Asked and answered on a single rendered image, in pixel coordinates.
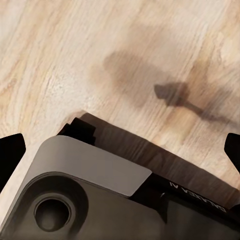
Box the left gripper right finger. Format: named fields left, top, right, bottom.
left=224, top=133, right=240, bottom=173

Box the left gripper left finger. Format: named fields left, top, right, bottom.
left=0, top=133, right=26, bottom=193

